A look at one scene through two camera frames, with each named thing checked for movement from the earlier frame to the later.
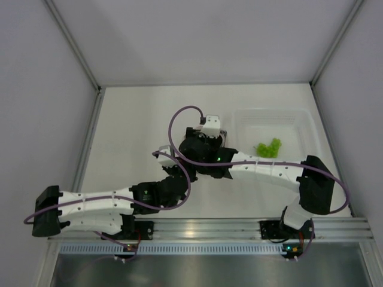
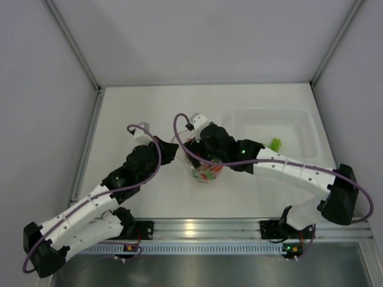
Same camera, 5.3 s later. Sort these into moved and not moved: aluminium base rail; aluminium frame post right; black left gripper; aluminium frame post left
Moved: black left gripper
Not moved: aluminium base rail; aluminium frame post right; aluminium frame post left
